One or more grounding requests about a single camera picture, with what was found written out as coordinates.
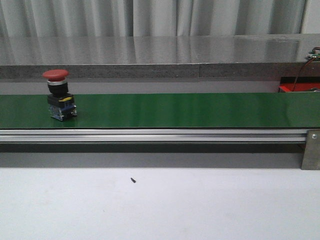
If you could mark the red emergency stop button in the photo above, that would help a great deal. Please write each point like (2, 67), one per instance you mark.
(61, 103)

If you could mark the green conveyor belt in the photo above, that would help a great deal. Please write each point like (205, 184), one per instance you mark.
(168, 110)

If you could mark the red plastic bin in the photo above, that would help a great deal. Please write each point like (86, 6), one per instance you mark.
(302, 84)

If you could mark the grey stone counter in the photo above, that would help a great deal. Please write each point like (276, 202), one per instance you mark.
(145, 57)

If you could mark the green circuit board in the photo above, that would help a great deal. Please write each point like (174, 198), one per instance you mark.
(314, 54)

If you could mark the white pleated curtain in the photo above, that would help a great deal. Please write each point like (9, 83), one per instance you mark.
(137, 18)

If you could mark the aluminium conveyor rail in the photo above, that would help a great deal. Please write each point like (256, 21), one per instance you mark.
(152, 135)

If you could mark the metal support bracket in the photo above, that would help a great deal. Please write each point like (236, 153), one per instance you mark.
(311, 156)

